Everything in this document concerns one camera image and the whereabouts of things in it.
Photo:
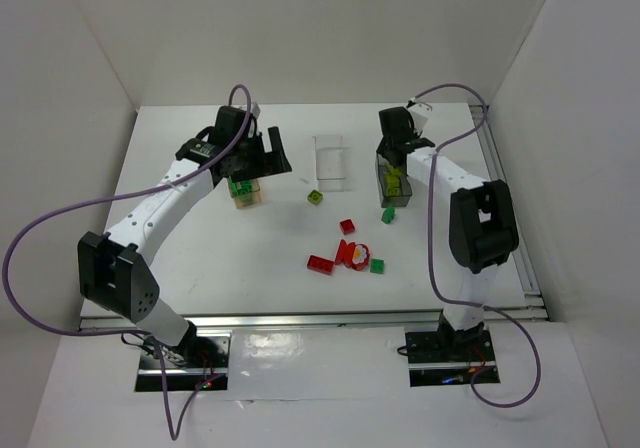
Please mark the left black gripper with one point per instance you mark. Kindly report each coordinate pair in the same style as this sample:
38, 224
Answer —
267, 158

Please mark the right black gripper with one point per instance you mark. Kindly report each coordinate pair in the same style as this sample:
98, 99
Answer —
400, 147

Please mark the lime stepped lego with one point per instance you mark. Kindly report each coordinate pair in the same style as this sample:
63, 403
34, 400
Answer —
392, 186

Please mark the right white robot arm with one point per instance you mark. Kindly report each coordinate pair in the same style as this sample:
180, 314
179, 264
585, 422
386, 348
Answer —
482, 230

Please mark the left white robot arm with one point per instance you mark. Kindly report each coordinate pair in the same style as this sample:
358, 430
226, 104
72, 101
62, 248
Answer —
115, 267

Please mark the grey translucent container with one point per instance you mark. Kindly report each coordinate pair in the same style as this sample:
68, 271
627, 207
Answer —
398, 162

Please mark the green lego under plate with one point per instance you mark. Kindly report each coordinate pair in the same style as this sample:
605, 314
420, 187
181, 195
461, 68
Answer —
241, 188

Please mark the lime square lego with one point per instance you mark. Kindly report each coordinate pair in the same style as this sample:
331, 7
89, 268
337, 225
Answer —
315, 197

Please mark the clear plastic container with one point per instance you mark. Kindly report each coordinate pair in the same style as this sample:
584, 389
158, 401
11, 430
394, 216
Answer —
330, 163

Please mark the green lego near right gripper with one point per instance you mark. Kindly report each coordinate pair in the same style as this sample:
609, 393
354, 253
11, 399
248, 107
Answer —
388, 215

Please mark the small red square lego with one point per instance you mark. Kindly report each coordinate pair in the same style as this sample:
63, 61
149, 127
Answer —
347, 226

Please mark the red rectangular lego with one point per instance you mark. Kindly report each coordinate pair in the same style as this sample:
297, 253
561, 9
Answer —
320, 265

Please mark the red flower lego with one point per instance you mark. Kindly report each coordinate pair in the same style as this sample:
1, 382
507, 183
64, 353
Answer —
352, 255

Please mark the green lego near flower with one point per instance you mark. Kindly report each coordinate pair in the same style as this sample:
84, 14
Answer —
377, 266

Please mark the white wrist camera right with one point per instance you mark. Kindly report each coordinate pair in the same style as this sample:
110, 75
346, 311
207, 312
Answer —
420, 113

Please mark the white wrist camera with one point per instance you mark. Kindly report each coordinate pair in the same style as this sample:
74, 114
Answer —
255, 110
420, 113

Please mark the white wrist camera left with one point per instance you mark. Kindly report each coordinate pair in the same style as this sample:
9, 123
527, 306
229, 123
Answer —
255, 110

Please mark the aluminium rail front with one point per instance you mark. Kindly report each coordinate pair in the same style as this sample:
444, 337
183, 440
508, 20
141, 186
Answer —
331, 319

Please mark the aluminium rail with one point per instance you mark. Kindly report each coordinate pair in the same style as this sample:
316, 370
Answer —
506, 214
331, 319

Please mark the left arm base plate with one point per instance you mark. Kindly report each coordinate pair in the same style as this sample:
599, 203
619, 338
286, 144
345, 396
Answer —
182, 375

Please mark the aluminium rail right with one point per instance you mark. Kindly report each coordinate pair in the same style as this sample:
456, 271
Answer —
506, 214

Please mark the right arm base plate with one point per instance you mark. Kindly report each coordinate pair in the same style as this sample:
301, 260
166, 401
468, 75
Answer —
430, 363

